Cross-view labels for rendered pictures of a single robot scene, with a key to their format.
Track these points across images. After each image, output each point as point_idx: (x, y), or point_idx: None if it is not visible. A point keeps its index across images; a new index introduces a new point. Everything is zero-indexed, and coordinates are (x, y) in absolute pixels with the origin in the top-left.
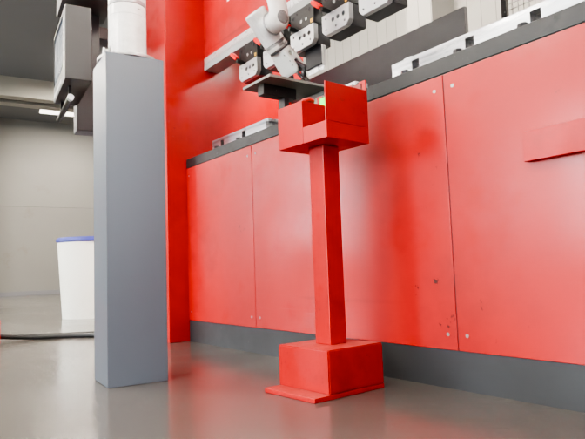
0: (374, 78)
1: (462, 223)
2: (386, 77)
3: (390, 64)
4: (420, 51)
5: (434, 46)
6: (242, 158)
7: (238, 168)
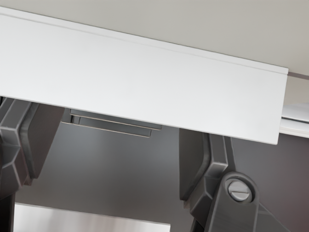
0: (181, 206)
1: None
2: (151, 194)
3: (136, 216)
4: (62, 205)
5: (27, 198)
6: None
7: None
